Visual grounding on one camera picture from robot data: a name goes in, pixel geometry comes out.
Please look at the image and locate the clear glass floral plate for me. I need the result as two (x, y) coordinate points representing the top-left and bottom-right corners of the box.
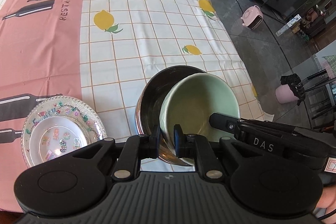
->
(21, 96), (107, 168)

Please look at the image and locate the orange steel bowl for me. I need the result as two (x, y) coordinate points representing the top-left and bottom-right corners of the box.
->
(134, 65), (203, 167)

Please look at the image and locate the small white pink dish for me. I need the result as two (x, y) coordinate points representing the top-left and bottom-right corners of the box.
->
(26, 117), (88, 166)

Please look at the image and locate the person's right hand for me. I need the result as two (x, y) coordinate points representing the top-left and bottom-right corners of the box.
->
(317, 185), (336, 213)

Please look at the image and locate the pink bin with black bag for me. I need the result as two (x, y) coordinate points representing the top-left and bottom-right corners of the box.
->
(275, 73), (305, 106)

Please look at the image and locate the green ceramic bowl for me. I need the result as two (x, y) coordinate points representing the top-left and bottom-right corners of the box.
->
(159, 73), (240, 155)

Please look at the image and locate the pink space heater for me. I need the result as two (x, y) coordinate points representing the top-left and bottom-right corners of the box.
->
(240, 5), (264, 30)

